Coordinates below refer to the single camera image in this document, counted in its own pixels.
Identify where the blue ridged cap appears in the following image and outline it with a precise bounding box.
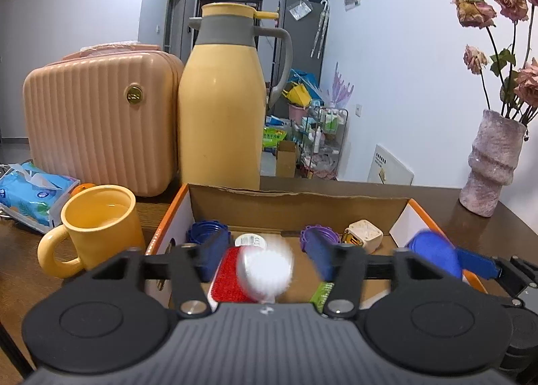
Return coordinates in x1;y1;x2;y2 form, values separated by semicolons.
187;220;231;251

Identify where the dried pink rose bouquet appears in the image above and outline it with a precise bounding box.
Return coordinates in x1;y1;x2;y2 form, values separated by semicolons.
452;0;538;125

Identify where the white brush with red bristles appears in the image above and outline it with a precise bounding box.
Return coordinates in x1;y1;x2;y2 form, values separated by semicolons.
208;246;278;312

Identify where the yellow mug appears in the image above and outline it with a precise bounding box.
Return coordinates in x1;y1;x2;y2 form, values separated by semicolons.
38;184;146;279

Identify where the yellow thermos jug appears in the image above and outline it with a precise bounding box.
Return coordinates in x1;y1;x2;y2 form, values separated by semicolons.
177;3;294;191

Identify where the pink textured vase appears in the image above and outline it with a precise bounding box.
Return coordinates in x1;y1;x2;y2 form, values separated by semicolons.
459;109;528;218

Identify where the small brown cardboard box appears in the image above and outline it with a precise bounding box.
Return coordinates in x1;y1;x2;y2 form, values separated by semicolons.
275;140;301;178

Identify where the wire storage rack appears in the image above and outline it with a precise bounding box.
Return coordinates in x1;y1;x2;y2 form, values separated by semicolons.
300;105;349;181

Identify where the grey refrigerator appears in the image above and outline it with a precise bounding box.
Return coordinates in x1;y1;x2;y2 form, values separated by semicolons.
273;0;331;94

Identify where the blue tissue pack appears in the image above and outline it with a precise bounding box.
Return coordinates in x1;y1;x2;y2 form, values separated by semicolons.
0;162;80;234

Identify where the purple wall decoration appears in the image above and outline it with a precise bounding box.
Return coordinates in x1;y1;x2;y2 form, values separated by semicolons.
332;61;354;107

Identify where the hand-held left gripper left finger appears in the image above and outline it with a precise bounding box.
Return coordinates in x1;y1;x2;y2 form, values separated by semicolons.
86;229;231;319

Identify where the orange cardboard box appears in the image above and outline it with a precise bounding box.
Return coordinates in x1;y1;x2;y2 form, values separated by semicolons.
145;182;490;312

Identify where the peach ribbed suitcase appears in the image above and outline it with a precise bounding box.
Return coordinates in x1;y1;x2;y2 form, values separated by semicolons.
23;44;186;197

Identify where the white ridged cap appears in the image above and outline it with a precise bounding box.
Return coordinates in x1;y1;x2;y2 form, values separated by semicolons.
235;237;295;302

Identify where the purple ridged cap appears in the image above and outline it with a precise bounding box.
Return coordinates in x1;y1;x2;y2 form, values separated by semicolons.
300;224;340;253

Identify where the clear plastic bag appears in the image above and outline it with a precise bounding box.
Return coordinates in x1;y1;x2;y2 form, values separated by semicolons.
291;1;312;21

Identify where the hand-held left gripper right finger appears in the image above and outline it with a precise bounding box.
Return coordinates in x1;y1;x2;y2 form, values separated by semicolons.
309;234;450;319

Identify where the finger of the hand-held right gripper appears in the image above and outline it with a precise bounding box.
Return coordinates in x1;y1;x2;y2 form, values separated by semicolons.
456;247;538;298

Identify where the orange round object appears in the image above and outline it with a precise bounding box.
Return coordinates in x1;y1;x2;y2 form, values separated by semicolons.
69;182;98;197

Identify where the white folded umbrella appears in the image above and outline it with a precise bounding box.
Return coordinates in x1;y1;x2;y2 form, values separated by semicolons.
311;1;331;58

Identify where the pink bucket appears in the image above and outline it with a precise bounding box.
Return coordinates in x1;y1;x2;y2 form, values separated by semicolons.
288;103;310;124

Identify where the white yellow charger plug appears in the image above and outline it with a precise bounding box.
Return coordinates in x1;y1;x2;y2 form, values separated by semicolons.
344;220;384;255

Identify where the blue plastic item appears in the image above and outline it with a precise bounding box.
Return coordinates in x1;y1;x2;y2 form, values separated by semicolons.
290;69;320;87

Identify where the green packet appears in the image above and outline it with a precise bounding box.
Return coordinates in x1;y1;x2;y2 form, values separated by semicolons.
264;125;291;153

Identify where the blue round lid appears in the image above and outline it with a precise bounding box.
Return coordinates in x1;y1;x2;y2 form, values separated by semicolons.
406;230;464;281

